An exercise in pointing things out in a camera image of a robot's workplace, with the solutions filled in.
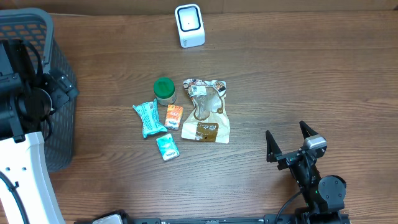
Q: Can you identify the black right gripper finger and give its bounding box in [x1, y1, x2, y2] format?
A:
[266, 131, 282, 162]
[299, 121, 318, 139]

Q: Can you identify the beige clear snack pouch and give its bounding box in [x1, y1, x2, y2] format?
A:
[181, 78, 231, 144]

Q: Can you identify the teal white packet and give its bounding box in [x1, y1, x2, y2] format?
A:
[132, 98, 167, 139]

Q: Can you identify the teal Kleenex tissue pack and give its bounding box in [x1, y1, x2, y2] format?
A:
[156, 133, 180, 161]

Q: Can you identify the orange tissue pack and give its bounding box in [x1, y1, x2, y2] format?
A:
[165, 105, 183, 130]

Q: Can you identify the green lid white jar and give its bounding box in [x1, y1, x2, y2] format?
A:
[154, 77, 177, 106]

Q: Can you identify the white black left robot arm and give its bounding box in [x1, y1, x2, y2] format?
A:
[1, 39, 78, 223]

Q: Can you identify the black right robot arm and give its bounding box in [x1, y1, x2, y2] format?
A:
[264, 121, 350, 224]

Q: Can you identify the white barcode scanner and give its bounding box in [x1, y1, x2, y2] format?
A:
[175, 4, 205, 49]

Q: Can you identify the grey plastic mesh basket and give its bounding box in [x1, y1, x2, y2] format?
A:
[1, 8, 77, 172]

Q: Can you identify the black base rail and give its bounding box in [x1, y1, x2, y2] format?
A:
[74, 210, 299, 224]

